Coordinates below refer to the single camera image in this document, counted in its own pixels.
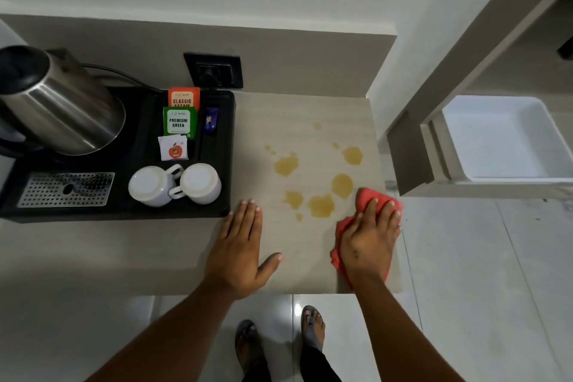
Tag green tea bag packet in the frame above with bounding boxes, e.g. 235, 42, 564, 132
162, 106, 198, 140

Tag red cleaning cloth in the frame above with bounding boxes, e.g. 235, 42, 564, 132
330, 188, 403, 291

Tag orange tea bag packet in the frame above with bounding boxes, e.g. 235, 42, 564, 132
168, 87, 201, 110

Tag white ceramic cup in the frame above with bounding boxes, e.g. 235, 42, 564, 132
128, 164, 184, 208
168, 163, 223, 206

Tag black wall socket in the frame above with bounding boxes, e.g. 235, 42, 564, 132
184, 53, 244, 90

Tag person's right hand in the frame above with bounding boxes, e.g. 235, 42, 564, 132
338, 198, 402, 290

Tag black kettle power cable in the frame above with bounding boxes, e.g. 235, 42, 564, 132
82, 63, 167, 94

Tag black plastic tray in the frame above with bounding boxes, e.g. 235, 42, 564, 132
0, 86, 236, 222

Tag black trousers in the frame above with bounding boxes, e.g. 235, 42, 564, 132
242, 344, 343, 382

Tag dark sandal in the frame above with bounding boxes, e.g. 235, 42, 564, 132
235, 319, 266, 375
299, 305, 326, 352

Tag person's left forearm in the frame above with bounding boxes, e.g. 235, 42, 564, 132
84, 280, 236, 382

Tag person's left hand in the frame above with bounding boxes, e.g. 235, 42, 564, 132
204, 199, 284, 302

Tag stainless steel electric kettle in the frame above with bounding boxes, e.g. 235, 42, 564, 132
0, 45, 127, 157

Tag grey wooden cabinet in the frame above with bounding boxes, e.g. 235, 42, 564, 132
386, 0, 573, 199

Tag white sachet with apple print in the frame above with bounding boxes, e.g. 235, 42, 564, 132
158, 135, 189, 161

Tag brown tea spill spots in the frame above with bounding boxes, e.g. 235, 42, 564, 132
263, 122, 364, 222

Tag white plastic bin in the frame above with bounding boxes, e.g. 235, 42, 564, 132
441, 95, 573, 184

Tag person's right forearm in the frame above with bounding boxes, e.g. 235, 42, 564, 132
354, 276, 467, 382

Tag perforated metal drip grate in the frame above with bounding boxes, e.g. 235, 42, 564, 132
16, 172, 116, 208

